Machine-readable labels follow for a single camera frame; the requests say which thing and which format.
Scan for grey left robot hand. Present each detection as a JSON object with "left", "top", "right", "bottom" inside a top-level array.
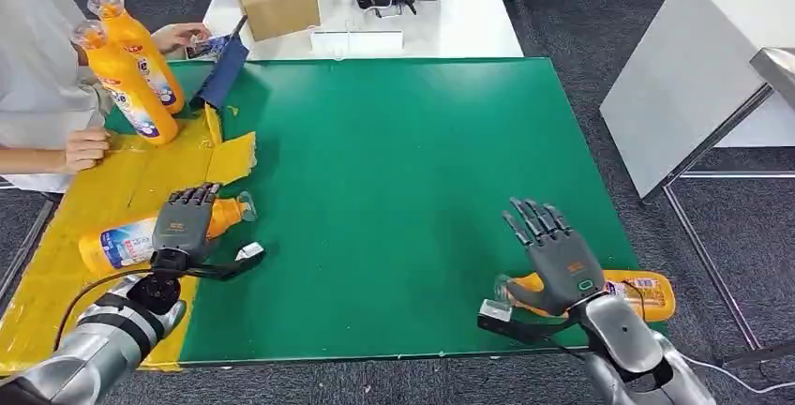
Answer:
[{"left": 151, "top": 183, "right": 223, "bottom": 266}]

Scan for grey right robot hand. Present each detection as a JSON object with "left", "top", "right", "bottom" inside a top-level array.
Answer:
[{"left": 501, "top": 197, "right": 608, "bottom": 319}]

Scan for orange drink bottle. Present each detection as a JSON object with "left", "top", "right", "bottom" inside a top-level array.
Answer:
[
  {"left": 492, "top": 269, "right": 678, "bottom": 323},
  {"left": 69, "top": 19, "right": 181, "bottom": 146},
  {"left": 85, "top": 0, "right": 187, "bottom": 116},
  {"left": 78, "top": 191, "right": 258, "bottom": 278}
]

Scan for person's right hand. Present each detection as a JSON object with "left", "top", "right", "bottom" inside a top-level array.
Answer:
[{"left": 62, "top": 127, "right": 113, "bottom": 174}]

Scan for person's hand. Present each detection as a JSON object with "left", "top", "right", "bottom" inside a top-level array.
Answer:
[
  {"left": 150, "top": 22, "right": 213, "bottom": 56},
  {"left": 62, "top": 127, "right": 113, "bottom": 174}
]

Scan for yellow sheet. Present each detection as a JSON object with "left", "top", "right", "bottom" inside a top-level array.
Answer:
[{"left": 0, "top": 102, "right": 258, "bottom": 377}]

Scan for dark blue folder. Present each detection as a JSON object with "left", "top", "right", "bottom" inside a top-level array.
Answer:
[{"left": 188, "top": 15, "right": 251, "bottom": 111}]

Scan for printed card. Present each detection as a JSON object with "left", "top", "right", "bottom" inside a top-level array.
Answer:
[{"left": 185, "top": 34, "right": 233, "bottom": 61}]

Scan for person's left hand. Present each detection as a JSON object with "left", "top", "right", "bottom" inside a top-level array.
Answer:
[{"left": 150, "top": 22, "right": 213, "bottom": 56}]

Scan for green mat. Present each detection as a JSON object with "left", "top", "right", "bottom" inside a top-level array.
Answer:
[{"left": 102, "top": 57, "right": 669, "bottom": 368}]

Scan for person in white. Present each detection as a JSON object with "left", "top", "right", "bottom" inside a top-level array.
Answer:
[{"left": 0, "top": 0, "right": 119, "bottom": 195}]

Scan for white tilted panel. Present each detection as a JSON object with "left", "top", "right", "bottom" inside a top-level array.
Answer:
[{"left": 598, "top": 0, "right": 795, "bottom": 201}]

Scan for white table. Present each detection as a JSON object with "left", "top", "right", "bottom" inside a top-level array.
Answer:
[{"left": 185, "top": 0, "right": 525, "bottom": 62}]

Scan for steel bench corner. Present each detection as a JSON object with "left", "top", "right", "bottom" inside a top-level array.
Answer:
[{"left": 748, "top": 46, "right": 795, "bottom": 112}]

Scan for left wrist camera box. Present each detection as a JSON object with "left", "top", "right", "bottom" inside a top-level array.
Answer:
[{"left": 234, "top": 241, "right": 266, "bottom": 264}]

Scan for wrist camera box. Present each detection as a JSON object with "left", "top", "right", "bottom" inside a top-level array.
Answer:
[
  {"left": 234, "top": 241, "right": 266, "bottom": 264},
  {"left": 477, "top": 298, "right": 515, "bottom": 323}
]

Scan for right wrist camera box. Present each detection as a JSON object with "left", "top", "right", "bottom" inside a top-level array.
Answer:
[{"left": 477, "top": 298, "right": 515, "bottom": 323}]

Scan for metal table frame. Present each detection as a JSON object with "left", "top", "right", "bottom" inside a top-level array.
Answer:
[{"left": 660, "top": 169, "right": 795, "bottom": 368}]

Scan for white cable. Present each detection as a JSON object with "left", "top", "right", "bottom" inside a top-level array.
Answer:
[{"left": 680, "top": 352, "right": 795, "bottom": 395}]

